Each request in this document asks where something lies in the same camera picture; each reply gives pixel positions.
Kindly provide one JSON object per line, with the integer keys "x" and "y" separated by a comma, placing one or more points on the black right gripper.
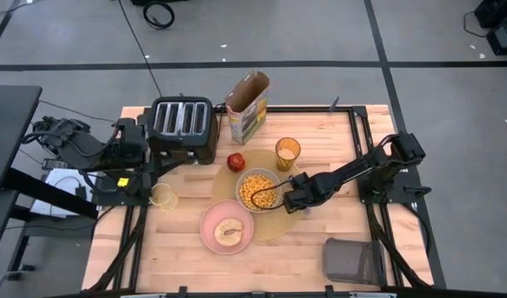
{"x": 304, "y": 192}

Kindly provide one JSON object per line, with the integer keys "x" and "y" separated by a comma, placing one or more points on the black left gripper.
{"x": 131, "y": 145}

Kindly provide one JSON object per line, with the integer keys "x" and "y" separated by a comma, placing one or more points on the orange tumbler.
{"x": 288, "y": 155}

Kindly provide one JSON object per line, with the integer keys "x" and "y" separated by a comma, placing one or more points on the red apple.
{"x": 235, "y": 162}

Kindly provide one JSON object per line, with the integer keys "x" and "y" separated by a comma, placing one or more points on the beige bowl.
{"x": 237, "y": 190}

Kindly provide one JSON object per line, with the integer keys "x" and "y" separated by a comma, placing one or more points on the pink plate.
{"x": 209, "y": 225}

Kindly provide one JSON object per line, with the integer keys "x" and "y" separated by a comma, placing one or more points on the panda cereal box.
{"x": 249, "y": 120}

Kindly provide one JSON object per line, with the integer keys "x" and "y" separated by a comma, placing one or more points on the toasted bagel half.
{"x": 220, "y": 238}

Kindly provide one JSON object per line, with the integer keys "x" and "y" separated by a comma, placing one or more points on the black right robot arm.
{"x": 360, "y": 169}

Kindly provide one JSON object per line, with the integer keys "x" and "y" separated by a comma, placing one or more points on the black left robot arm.
{"x": 71, "y": 149}

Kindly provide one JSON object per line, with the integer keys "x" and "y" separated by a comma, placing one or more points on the clear empty glass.
{"x": 164, "y": 198}

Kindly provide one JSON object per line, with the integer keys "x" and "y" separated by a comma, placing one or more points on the black four-slot toaster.
{"x": 183, "y": 118}

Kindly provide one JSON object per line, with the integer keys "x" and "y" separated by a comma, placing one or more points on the round woven beige placemat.
{"x": 274, "y": 225}

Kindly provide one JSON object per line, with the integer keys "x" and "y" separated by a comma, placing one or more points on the yellow cereal puffs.
{"x": 257, "y": 184}

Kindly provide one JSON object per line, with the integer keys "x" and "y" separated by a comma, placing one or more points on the yellow tag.
{"x": 123, "y": 182}

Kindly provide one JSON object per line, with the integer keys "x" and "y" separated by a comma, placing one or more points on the white paper sheet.
{"x": 60, "y": 182}

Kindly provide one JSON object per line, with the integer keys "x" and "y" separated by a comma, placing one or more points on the black power adapter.
{"x": 50, "y": 164}

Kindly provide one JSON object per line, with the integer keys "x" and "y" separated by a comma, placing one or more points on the black desk stand leg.
{"x": 42, "y": 192}

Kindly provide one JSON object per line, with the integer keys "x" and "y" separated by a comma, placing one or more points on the black side desk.
{"x": 9, "y": 132}

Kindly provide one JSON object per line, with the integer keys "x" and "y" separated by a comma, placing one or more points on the black equipment box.
{"x": 497, "y": 10}
{"x": 503, "y": 39}

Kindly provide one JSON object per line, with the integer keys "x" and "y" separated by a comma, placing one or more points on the black aluminium table frame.
{"x": 302, "y": 109}

